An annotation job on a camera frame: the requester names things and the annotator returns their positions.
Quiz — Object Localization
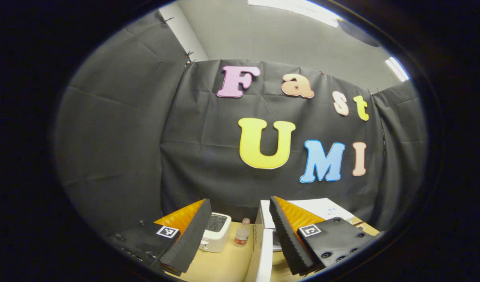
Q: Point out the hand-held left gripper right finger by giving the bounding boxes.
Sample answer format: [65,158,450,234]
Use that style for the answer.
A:
[269,196,381,276]

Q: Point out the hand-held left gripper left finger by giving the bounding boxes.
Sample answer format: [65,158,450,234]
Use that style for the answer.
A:
[107,199,212,277]

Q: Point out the white microwave oven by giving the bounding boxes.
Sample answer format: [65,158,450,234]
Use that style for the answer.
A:
[244,198,368,282]

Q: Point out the white toaster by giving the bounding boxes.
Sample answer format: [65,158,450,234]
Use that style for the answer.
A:
[199,213,232,253]

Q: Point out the small clear bottle red label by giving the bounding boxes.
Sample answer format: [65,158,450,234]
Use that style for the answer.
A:
[234,218,251,247]

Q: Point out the black backdrop cloth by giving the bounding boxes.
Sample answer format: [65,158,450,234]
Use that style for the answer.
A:
[54,10,428,239]

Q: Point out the small ceiling light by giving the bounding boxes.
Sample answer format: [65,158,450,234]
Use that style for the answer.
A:
[385,57,410,82]

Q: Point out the large ceiling light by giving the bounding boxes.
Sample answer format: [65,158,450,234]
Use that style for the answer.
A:
[248,0,342,28]

